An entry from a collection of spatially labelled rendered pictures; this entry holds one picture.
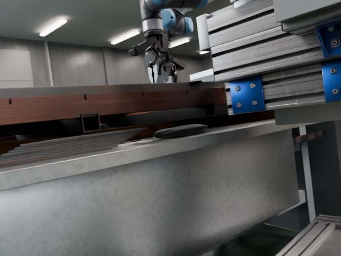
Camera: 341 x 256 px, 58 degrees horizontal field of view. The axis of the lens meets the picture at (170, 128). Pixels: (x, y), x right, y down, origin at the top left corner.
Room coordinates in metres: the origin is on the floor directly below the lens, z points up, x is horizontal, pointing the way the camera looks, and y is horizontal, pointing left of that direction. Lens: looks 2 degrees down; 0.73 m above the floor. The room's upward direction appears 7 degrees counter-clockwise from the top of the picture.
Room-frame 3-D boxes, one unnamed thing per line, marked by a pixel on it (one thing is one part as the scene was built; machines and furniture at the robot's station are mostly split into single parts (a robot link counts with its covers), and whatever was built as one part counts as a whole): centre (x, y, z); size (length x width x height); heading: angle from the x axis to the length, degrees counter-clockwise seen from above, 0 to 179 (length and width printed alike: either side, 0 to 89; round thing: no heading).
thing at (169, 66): (1.50, -0.01, 1.00); 0.09 x 0.08 x 0.12; 128
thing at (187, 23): (1.45, -0.10, 1.16); 0.11 x 0.11 x 0.08; 66
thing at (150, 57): (1.17, 0.01, 1.00); 0.09 x 0.08 x 0.12; 128
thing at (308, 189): (1.58, -0.65, 0.34); 0.06 x 0.06 x 0.68; 38
